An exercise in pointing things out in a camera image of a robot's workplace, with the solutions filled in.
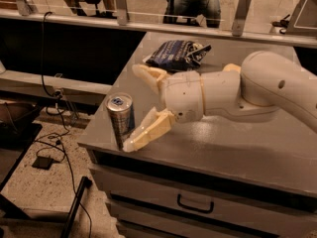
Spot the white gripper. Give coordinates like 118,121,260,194
123,64,204,153

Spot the silver blue redbull can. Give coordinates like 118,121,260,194
106,92,135,150

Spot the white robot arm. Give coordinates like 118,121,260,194
123,51,317,152

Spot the blue crumpled chip bag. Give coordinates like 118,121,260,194
144,40,212,72

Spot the yellow sponge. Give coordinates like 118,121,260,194
223,63,241,73

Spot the seated person in jeans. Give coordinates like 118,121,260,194
165,0,221,28

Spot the black metal stand leg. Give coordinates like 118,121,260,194
60,177,92,238

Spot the grey cabinet with drawers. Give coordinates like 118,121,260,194
79,33,317,238

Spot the small black floor box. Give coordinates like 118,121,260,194
32,157,53,170

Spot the dark chair at left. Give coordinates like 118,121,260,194
0,99,44,220

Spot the black cable on floor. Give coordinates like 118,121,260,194
40,11,93,238

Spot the black drawer handle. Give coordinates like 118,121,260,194
176,193,214,214

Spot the metal railing frame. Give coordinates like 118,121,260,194
0,0,317,49

